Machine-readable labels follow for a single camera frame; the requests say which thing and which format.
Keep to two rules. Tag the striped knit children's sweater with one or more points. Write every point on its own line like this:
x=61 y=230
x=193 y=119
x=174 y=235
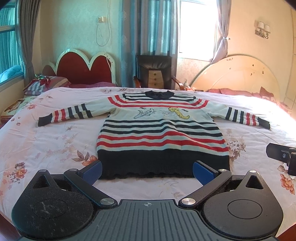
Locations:
x=157 y=133

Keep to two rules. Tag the black leather wooden armchair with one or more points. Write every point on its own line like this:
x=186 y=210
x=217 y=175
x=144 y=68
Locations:
x=154 y=71

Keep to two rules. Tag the red heart-shaped headboard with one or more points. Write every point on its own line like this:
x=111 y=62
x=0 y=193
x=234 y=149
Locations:
x=74 y=65

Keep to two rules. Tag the pink pillow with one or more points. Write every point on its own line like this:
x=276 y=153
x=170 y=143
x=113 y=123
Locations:
x=227 y=91

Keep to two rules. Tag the cream arched headboard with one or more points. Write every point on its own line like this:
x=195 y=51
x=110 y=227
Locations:
x=238 y=72

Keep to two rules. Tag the grey left curtain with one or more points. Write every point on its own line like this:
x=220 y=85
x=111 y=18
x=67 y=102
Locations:
x=26 y=20

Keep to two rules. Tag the teal curtain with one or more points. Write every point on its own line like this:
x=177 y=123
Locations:
x=147 y=28

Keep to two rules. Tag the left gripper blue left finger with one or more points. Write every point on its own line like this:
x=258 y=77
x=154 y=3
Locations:
x=86 y=176

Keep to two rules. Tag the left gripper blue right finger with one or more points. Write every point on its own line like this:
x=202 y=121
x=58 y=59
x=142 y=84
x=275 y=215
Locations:
x=205 y=174

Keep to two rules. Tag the wall lamp sconce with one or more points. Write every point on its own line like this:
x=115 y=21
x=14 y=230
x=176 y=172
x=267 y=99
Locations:
x=262 y=30

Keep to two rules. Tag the floral white bed quilt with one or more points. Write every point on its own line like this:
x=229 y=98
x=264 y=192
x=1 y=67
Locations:
x=27 y=148

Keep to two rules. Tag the striped pillow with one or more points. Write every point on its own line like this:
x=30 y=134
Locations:
x=42 y=83

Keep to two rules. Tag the grey tied-back curtain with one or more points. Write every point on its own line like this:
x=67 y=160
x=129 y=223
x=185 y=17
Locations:
x=224 y=10

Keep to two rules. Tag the magenta pillow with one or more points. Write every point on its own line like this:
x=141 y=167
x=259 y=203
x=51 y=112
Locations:
x=98 y=84

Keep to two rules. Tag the orange patterned cushion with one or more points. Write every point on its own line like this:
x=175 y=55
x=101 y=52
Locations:
x=267 y=95

